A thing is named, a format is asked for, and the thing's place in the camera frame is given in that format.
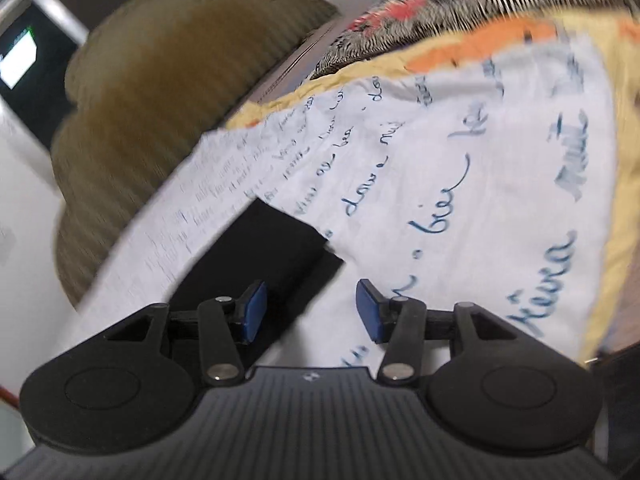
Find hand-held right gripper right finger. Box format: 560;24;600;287
355;279;527;384

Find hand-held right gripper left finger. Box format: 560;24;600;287
102;280;268;387

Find black pants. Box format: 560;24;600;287
167;197;347;362

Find white script-print blanket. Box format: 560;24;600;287
55;10;640;372

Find grey mattress edge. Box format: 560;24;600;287
227;15;353;117

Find dark window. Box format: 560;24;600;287
0;0;82;152

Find olive corduroy headboard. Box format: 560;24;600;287
50;0;344;311

